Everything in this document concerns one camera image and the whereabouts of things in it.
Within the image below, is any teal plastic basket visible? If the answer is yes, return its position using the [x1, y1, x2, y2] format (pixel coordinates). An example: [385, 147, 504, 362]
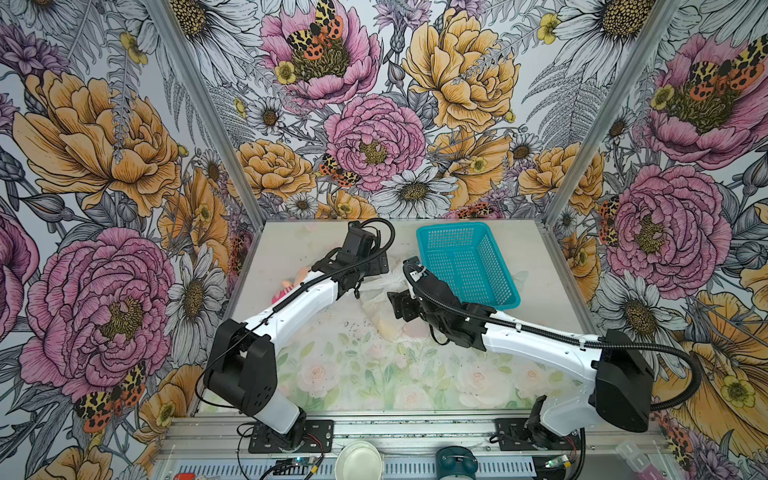
[416, 222, 521, 310]

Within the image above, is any cartoon boy doll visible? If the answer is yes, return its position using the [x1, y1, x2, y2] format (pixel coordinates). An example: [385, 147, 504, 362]
[271, 267, 311, 304]

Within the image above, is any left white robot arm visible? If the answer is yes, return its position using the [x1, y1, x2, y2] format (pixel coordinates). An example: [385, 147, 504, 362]
[201, 218, 396, 436]

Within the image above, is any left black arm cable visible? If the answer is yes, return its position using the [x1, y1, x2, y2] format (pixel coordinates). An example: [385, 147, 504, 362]
[194, 217, 397, 410]

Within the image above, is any aluminium front rail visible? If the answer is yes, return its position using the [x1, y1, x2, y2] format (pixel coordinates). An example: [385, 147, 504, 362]
[159, 410, 668, 460]

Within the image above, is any pink plastic object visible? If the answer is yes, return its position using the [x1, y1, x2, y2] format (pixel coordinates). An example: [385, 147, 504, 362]
[616, 441, 666, 480]

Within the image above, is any white round cup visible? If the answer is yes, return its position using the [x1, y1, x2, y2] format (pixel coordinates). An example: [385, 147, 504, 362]
[334, 440, 384, 480]

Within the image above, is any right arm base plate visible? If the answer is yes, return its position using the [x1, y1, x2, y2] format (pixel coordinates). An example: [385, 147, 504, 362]
[489, 417, 582, 451]

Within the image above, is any right black corrugated cable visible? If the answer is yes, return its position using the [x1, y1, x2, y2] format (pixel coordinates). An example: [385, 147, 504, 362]
[401, 262, 703, 413]

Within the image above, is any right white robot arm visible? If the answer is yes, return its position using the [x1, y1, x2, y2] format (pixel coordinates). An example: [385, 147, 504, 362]
[388, 257, 653, 443]

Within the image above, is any white plastic bag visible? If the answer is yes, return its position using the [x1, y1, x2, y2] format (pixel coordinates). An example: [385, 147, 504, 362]
[357, 271, 431, 343]

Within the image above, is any dark green round container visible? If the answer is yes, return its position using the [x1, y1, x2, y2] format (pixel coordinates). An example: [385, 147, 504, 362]
[435, 446, 479, 480]

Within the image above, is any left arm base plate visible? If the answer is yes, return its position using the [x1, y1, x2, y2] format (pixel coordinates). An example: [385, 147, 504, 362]
[248, 417, 334, 454]

